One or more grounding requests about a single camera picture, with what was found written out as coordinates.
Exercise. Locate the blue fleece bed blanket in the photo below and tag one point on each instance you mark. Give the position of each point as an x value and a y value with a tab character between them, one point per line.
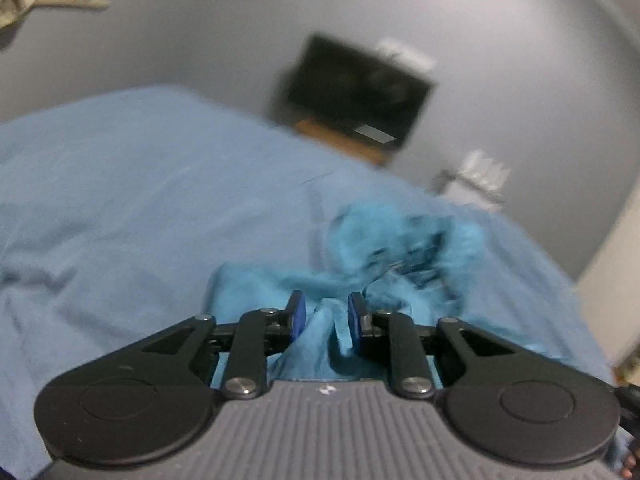
126	213

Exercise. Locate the wooden desk under monitor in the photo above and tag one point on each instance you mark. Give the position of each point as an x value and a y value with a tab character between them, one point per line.
342	142

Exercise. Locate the wooden wall shelf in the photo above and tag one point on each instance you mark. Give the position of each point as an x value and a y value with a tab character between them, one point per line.
90	5

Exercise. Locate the teal hooded garment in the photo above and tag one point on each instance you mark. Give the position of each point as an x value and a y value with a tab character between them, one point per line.
380	279

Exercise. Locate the white wifi router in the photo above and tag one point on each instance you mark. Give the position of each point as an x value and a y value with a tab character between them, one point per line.
483	172

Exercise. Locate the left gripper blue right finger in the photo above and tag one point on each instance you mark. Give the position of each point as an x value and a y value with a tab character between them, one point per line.
393	341

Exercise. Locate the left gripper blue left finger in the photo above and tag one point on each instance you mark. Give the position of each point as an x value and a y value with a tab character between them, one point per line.
249	343

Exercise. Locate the black flat monitor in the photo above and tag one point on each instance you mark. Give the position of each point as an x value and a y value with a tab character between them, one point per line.
357	91

